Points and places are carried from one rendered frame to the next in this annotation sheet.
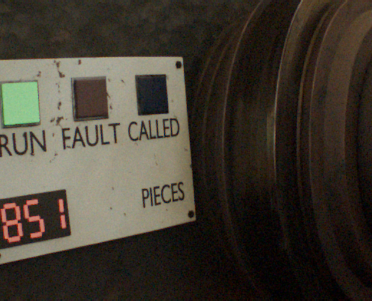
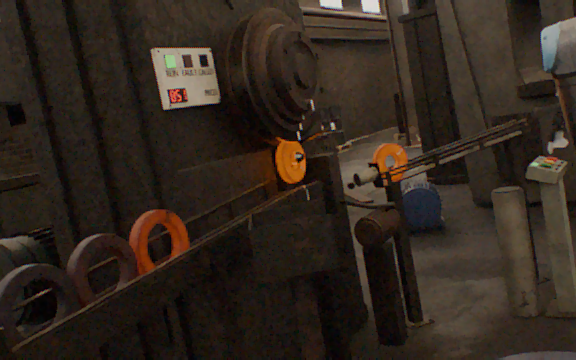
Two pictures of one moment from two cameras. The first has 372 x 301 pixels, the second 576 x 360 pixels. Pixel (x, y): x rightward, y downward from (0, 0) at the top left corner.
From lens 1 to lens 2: 1.38 m
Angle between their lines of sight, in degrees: 14
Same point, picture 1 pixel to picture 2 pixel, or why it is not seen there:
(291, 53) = (246, 42)
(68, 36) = (176, 41)
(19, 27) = (163, 38)
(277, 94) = (243, 55)
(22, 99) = (170, 60)
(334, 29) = (259, 33)
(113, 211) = (198, 96)
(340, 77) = (262, 48)
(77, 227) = (189, 99)
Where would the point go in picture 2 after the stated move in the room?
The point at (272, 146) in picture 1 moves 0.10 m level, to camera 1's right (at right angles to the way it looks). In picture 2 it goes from (243, 70) to (273, 65)
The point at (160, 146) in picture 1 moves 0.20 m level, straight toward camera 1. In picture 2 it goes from (208, 77) to (217, 69)
